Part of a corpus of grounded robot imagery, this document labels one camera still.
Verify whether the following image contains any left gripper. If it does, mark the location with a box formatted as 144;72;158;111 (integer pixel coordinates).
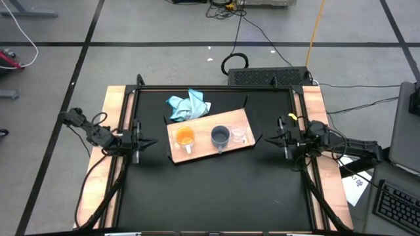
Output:
114;119;159;165

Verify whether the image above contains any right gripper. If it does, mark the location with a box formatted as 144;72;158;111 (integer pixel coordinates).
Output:
264;116;306;161

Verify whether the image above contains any yellow and white mug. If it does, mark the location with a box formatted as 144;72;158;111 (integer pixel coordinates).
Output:
174;125;196;155

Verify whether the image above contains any clear plastic handled cup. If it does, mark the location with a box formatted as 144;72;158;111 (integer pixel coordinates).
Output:
230;124;248;145

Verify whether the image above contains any grey mug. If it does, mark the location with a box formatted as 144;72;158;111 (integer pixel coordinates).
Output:
210;125;232;155

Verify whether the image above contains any light blue cloth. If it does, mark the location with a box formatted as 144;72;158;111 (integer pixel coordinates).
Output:
165;88;212;123

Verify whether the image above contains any wooden side board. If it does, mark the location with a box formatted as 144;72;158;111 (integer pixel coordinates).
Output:
301;85;355;231
73;85;136;229

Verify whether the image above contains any black computer box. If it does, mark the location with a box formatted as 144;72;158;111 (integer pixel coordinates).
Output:
227;66;313;87

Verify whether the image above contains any white paper sheet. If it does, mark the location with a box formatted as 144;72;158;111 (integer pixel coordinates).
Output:
337;155;373;208

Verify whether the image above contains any black keyboard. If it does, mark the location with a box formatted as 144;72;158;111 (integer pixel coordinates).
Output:
373;179;420;235

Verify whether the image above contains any red cart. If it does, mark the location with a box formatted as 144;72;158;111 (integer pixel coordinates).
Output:
0;48;26;77

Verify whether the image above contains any grey desk leg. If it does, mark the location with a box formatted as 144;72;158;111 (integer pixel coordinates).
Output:
0;0;59;18

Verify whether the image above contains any wooden shelf with black frame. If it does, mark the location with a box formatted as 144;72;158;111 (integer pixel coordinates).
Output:
163;94;264;165

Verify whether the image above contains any black table frame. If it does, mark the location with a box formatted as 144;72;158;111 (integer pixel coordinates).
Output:
99;73;354;236

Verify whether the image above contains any coiled black cable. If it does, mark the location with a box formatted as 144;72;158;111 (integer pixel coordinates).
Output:
220;52;250;77

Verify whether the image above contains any yellow cable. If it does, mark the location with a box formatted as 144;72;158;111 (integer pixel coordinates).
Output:
304;0;327;68

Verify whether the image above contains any black cable bundle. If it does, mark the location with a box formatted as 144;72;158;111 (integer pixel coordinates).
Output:
205;0;247;20

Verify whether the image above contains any white cable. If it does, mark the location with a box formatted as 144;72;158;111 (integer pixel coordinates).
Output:
0;0;40;70

